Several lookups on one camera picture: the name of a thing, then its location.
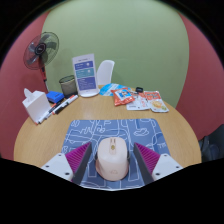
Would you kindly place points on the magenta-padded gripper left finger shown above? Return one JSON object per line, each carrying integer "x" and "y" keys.
{"x": 62, "y": 165}

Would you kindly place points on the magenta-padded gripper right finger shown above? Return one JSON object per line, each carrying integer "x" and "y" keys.
{"x": 160, "y": 165}

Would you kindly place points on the cream pink computer mouse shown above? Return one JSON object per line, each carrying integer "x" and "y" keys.
{"x": 112, "y": 160}

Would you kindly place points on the blue patterned mouse pad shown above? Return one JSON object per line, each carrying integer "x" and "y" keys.
{"x": 133, "y": 130}

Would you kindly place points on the white marker black cap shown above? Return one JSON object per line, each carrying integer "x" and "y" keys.
{"x": 52, "y": 111}

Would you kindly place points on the dark chair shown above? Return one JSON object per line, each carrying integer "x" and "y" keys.
{"x": 213, "y": 143}

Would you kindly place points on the black marker red cap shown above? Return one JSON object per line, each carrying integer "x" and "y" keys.
{"x": 66, "y": 102}

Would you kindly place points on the orange white snack packet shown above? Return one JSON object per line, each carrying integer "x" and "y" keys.
{"x": 157, "y": 101}

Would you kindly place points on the white tissue box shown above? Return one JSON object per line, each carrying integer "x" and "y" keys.
{"x": 36, "y": 105}

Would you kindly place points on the white flat packet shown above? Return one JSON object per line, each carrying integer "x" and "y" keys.
{"x": 137, "y": 103}

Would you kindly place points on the blue whiteboard eraser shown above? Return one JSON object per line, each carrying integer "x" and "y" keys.
{"x": 55, "y": 96}

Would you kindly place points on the red snack packet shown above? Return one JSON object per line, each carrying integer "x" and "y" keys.
{"x": 122, "y": 96}

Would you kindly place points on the small black clip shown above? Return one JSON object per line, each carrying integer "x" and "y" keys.
{"x": 139, "y": 89}

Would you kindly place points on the black mesh pen cup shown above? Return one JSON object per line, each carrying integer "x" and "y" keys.
{"x": 68, "y": 86}

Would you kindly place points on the light blue packet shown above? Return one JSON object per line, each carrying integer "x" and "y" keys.
{"x": 108, "y": 89}

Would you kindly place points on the white plastic chair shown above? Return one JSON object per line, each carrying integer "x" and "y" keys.
{"x": 106, "y": 71}

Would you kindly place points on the black red standing fan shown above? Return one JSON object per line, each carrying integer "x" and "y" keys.
{"x": 40, "y": 49}

